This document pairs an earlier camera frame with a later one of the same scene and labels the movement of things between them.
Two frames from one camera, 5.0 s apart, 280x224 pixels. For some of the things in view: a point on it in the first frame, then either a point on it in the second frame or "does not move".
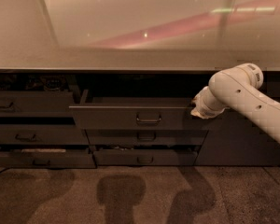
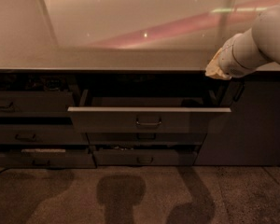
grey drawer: (31, 104) does not move
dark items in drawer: (30, 81) does not move
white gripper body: (201, 105) to (228, 60)
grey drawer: (37, 134) does not move
